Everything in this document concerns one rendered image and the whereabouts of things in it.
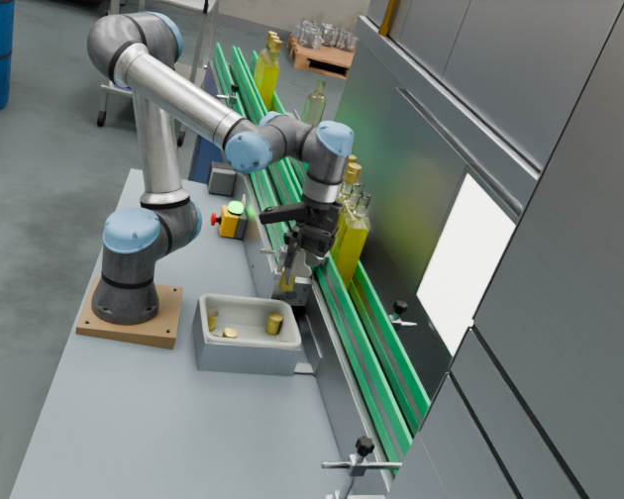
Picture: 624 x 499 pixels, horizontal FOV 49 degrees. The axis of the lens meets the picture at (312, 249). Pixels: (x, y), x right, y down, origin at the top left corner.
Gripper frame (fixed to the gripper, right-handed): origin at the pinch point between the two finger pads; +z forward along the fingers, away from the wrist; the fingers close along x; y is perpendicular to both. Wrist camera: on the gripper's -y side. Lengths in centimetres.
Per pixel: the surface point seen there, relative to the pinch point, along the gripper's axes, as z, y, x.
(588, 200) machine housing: -58, 39, -70
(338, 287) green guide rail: 3.1, 10.3, 7.7
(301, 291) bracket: 12.0, 0.8, 14.6
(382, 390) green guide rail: 3.8, 28.2, -21.3
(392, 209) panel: -9.3, 14.2, 32.8
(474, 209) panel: -26.7, 32.6, 4.8
